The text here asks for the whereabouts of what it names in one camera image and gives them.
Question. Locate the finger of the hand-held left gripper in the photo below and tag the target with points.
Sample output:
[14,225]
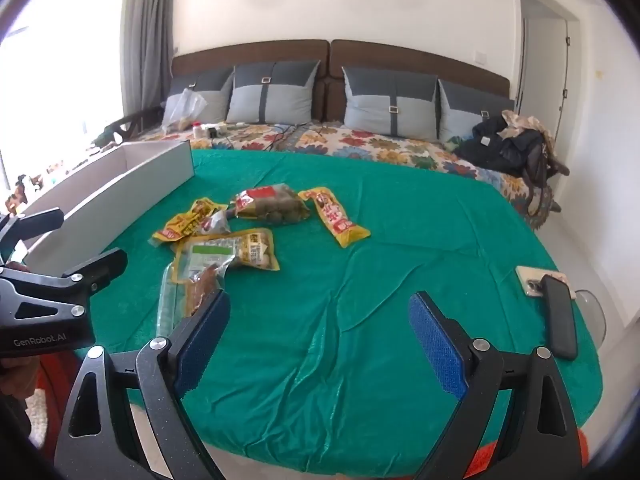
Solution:
[100,265]
[40,222]

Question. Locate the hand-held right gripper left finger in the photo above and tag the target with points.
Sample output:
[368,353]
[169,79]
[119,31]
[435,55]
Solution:
[200,345]

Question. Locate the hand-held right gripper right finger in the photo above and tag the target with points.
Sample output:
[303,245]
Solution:
[435,345]

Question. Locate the clear packet brown dried meat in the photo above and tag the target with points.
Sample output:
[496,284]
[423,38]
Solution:
[197,280]

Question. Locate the long white cardboard box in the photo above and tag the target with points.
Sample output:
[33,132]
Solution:
[125,185]

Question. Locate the yellow snack packet brown print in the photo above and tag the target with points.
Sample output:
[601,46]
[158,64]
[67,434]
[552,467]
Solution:
[187,222]

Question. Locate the yellow clear peanut packet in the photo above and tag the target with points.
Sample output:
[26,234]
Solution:
[257,250]

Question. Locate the clear bag of brown balls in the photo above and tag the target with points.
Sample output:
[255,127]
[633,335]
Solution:
[272,205]

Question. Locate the yellow snack packet red label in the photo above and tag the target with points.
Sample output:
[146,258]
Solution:
[337,217]

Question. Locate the green patterned blanket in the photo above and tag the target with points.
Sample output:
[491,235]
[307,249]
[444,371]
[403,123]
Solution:
[350,310]

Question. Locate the beige smartphone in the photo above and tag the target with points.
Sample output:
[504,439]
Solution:
[530,280]

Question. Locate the dark wooden chair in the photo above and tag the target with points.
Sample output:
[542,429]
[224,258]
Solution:
[127,127]

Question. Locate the grey translucent round object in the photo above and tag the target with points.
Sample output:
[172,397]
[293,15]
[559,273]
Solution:
[592,315]

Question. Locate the small white bottle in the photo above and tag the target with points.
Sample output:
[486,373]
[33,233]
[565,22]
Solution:
[197,130]

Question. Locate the clear plastic bag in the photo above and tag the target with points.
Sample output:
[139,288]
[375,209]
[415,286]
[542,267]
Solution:
[182,107]

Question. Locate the black jacket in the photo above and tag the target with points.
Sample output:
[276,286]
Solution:
[495,152]

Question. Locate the grey two-tone pillow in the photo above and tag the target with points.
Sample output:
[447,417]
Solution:
[275,95]
[465,110]
[385,105]
[210,92]

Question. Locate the floral bed sheet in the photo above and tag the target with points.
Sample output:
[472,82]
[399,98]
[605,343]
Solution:
[375,145]

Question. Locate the grey curtain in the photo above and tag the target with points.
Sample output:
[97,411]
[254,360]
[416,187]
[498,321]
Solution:
[147,35]

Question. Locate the beige patterned cloth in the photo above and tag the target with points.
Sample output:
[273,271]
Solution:
[525,122]

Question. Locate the brown headboard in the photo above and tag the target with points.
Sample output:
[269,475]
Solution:
[300,52]

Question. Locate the white door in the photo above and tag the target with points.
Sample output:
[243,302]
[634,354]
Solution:
[545,50]

